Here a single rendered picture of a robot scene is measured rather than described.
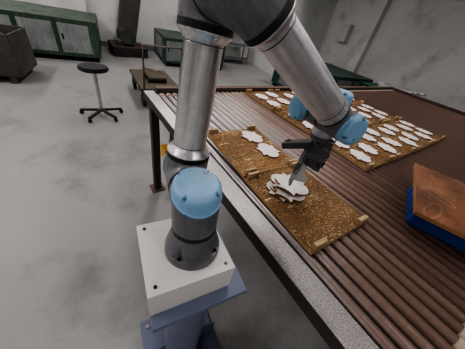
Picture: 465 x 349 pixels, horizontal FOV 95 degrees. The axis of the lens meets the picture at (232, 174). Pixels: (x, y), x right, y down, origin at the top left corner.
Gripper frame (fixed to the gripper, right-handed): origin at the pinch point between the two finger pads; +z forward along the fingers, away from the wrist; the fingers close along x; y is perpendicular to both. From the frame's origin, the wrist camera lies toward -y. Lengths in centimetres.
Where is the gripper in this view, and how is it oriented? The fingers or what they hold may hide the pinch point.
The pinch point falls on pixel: (295, 177)
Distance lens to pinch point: 90.1
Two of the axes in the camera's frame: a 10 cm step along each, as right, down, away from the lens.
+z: -1.8, 7.8, 6.0
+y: 7.8, 4.9, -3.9
